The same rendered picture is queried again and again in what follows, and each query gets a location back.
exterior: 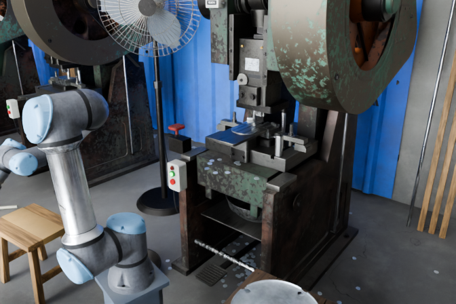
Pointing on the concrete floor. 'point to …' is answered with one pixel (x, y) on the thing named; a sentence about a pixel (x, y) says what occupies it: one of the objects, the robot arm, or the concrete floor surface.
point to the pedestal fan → (155, 20)
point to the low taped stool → (30, 242)
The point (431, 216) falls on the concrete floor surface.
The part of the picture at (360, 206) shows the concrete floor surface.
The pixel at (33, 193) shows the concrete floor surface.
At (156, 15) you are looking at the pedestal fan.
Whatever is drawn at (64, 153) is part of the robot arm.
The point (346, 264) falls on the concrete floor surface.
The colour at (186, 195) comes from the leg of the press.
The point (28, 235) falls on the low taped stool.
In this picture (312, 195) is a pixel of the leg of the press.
